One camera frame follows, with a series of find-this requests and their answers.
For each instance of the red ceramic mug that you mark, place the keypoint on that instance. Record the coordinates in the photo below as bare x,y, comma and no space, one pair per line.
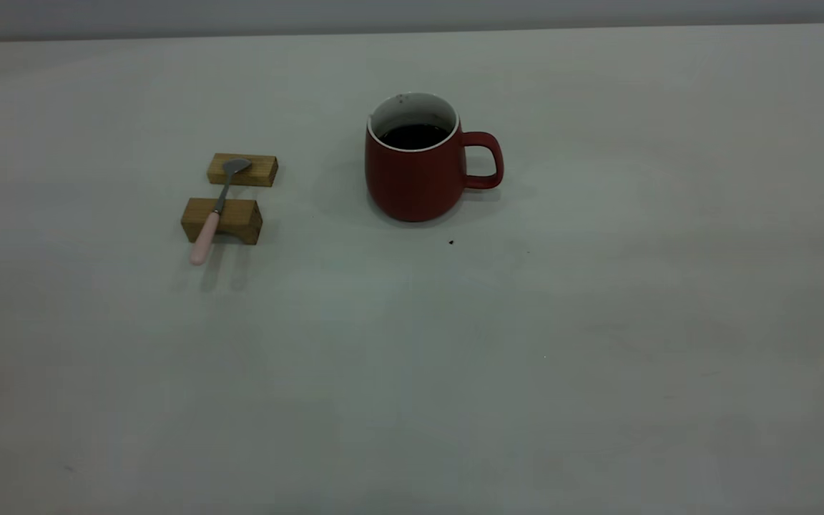
412,186

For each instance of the arched wooden block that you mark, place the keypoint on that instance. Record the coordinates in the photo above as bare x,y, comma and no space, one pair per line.
240,214

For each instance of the dark coffee liquid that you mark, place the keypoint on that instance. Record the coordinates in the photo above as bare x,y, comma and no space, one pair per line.
413,136

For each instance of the flat rectangular wooden block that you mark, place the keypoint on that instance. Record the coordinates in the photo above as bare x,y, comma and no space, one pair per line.
258,172

